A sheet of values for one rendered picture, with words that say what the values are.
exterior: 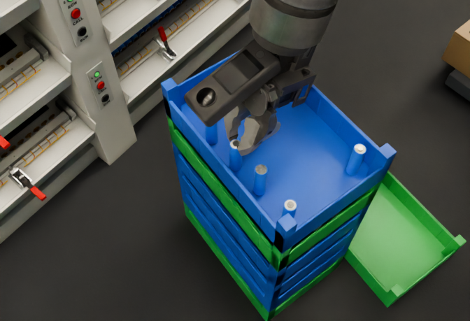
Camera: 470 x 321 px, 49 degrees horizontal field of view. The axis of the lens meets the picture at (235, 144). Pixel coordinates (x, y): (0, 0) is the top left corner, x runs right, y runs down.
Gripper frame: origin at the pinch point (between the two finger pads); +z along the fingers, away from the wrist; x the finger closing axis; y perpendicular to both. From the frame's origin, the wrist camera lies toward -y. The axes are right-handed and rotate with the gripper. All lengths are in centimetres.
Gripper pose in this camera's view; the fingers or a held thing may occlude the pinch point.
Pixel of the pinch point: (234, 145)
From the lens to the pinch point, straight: 73.9
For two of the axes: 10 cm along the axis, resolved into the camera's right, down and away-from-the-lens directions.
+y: 7.8, -3.5, 5.2
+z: -2.1, 6.4, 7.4
